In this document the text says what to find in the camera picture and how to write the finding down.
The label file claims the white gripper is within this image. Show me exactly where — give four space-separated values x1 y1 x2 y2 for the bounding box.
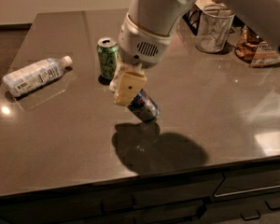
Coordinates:
109 15 172 106

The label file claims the silver blue Red Bull can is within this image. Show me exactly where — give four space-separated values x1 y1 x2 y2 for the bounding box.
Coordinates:
128 90 161 123

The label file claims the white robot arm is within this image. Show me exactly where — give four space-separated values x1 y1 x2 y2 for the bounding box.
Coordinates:
110 0 280 106

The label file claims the green soda can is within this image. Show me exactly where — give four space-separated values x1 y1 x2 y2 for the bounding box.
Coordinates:
97 36 119 80

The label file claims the clear plastic water bottle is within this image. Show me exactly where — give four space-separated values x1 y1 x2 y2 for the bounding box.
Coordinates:
2 56 73 97

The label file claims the brown snack bag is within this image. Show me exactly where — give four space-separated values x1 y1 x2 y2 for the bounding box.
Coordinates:
234 25 280 68

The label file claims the black wire basket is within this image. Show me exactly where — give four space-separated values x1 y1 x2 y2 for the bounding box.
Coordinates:
183 5 202 35

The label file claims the wire mesh cup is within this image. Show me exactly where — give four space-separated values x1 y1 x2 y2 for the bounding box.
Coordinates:
195 4 234 53

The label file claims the black drawer handle left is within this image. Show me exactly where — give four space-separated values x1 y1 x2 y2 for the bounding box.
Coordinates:
101 196 134 214

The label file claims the black drawer handle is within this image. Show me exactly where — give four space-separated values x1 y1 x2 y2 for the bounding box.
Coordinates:
265 197 280 211
101 196 134 214
240 210 260 221

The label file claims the silver drawer handle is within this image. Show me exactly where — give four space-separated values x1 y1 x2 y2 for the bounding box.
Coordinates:
214 184 280 198

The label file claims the black drawer handle middle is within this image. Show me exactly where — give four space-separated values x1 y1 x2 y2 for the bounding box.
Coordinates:
240 210 260 221

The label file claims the black drawer handle right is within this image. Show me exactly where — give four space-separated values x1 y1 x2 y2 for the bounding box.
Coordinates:
265 197 280 211

